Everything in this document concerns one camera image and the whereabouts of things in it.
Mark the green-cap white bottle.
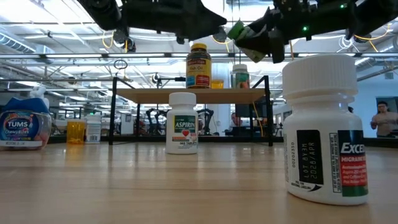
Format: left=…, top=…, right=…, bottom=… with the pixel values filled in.
left=228, top=19, right=267, bottom=63

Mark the wooden shelf black frame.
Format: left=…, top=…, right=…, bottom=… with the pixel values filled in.
left=108, top=75, right=274, bottom=147

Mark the standing person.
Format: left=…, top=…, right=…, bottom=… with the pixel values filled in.
left=369, top=100, right=398, bottom=138

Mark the white Excedrin bottle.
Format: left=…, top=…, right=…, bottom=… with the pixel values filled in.
left=282, top=54, right=370, bottom=207

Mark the slim white labelled bottle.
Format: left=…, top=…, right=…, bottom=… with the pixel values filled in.
left=85, top=114, right=102, bottom=144

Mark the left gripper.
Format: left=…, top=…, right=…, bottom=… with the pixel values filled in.
left=123, top=0, right=228, bottom=40

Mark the Tums bottle blue cap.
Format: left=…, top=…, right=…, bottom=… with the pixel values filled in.
left=0, top=97, right=52, bottom=152

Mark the seated person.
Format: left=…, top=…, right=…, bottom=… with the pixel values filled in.
left=224, top=111, right=245, bottom=136

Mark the orange pill vial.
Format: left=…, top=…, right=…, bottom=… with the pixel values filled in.
left=210, top=78, right=225, bottom=90
left=66, top=119, right=86, bottom=146

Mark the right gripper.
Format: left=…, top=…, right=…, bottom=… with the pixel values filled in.
left=239, top=0, right=315, bottom=64

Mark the white capped green label bottle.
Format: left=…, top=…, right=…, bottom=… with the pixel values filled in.
left=231, top=63, right=251, bottom=90

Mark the black ceiling cable reel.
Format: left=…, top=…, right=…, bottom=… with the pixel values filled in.
left=213, top=26, right=228, bottom=44
left=111, top=27, right=136, bottom=53

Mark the white Aspirin bottle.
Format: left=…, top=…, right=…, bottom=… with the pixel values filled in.
left=165, top=91, right=200, bottom=156

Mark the large amber fish oil bottle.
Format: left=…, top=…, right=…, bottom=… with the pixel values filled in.
left=185, top=42, right=213, bottom=90

